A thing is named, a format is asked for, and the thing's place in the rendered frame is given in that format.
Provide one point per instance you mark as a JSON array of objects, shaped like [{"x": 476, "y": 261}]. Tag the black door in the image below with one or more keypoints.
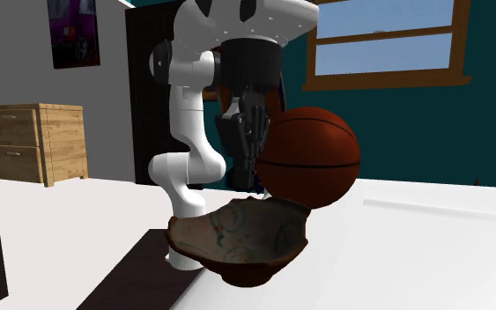
[{"x": 144, "y": 107}]

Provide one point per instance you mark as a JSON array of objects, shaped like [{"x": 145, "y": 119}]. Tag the wooden framed window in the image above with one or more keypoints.
[{"x": 385, "y": 47}]

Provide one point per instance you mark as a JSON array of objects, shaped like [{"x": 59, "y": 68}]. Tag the purple wall picture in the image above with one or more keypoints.
[{"x": 73, "y": 32}]

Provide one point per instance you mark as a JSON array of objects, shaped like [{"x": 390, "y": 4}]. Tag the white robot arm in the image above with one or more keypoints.
[{"x": 189, "y": 129}]

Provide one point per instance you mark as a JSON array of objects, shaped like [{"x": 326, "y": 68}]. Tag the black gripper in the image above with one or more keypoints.
[{"x": 252, "y": 64}]

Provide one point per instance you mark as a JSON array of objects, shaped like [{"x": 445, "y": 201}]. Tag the dark robot stand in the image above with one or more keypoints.
[{"x": 144, "y": 274}]

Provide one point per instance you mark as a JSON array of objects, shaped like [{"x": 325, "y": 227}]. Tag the brown patterned ceramic bowl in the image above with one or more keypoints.
[{"x": 239, "y": 240}]

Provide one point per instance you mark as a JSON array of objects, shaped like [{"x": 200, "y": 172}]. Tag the brown basketball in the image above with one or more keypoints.
[{"x": 312, "y": 159}]

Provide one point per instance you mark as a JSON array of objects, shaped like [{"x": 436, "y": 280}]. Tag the wooden chest of drawers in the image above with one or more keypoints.
[{"x": 58, "y": 137}]

